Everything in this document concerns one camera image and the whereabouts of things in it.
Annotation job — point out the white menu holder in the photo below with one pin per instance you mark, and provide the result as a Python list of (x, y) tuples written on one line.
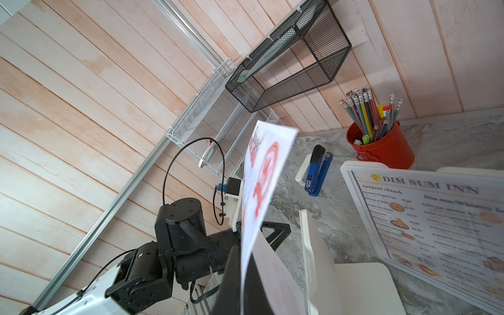
[(405, 244), (473, 172), (353, 288)]

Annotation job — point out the black mesh basket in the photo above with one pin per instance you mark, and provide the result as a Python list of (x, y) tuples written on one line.
[(303, 52)]

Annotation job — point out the white wire mesh shelf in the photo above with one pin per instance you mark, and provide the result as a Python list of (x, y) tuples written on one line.
[(215, 115)]

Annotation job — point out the Dim Sum Inn menu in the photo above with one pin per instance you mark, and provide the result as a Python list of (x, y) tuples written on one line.
[(437, 236)]

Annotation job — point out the red metal pen cup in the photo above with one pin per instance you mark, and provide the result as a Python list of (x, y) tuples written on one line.
[(392, 150)]

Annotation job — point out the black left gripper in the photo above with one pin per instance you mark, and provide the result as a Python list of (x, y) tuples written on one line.
[(185, 251)]

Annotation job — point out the white tape roll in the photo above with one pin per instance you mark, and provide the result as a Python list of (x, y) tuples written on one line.
[(207, 155)]

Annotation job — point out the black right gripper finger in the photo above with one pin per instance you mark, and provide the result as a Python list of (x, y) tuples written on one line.
[(230, 300)]

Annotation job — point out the pencils and pens bundle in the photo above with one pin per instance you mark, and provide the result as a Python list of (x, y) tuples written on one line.
[(372, 121)]

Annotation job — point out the special menu sheet top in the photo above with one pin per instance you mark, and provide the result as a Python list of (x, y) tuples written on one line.
[(265, 158)]

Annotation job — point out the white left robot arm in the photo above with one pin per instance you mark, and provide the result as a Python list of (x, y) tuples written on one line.
[(142, 277)]

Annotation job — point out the blue stapler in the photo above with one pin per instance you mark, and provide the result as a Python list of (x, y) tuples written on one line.
[(318, 167)]

